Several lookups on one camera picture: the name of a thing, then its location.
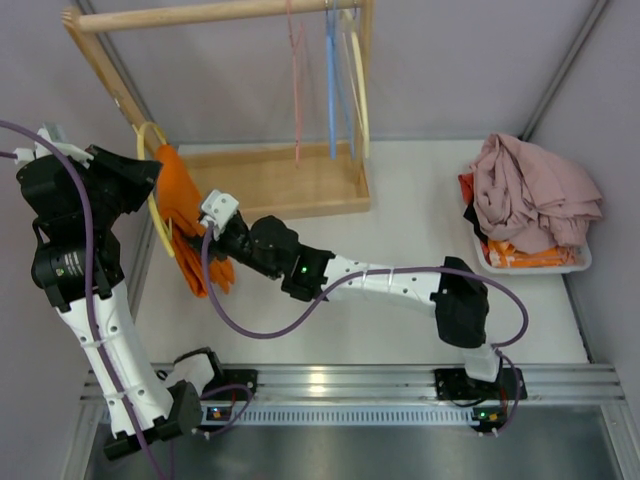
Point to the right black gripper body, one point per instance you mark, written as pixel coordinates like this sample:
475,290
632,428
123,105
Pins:
215,245

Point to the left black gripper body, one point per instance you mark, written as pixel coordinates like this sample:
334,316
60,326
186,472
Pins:
126,170

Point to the yellow hanger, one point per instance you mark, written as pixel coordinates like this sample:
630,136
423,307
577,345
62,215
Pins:
163,229

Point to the orange trousers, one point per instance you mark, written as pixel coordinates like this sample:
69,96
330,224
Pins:
178,203

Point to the pink wire hanger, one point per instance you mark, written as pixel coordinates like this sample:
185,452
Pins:
295,36

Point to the pink trousers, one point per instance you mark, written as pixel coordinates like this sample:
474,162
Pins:
532,198

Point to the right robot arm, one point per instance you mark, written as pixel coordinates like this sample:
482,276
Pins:
452,293

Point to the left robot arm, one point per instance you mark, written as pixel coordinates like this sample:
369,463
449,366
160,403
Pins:
77,197

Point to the blue hanger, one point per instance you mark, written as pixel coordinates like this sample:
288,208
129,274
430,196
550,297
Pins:
336,95

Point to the cream hanger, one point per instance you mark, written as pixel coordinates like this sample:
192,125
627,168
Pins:
353,52

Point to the wooden clothes rack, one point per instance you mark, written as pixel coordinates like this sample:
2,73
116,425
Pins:
217,79

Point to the red cloth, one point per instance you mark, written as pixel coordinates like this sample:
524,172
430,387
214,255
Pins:
466,182

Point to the white laundry tray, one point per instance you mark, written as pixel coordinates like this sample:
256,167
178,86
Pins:
583,251

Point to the orange white patterned cloth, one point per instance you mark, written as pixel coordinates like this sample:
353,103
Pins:
505,255

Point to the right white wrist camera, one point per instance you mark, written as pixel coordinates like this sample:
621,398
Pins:
217,208

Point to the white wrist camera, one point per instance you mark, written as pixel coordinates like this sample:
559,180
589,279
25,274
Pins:
217,208
54,134

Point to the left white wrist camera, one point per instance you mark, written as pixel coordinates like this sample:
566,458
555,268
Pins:
54,134

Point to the aluminium mounting rail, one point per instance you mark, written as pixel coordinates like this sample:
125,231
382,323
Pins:
399,395

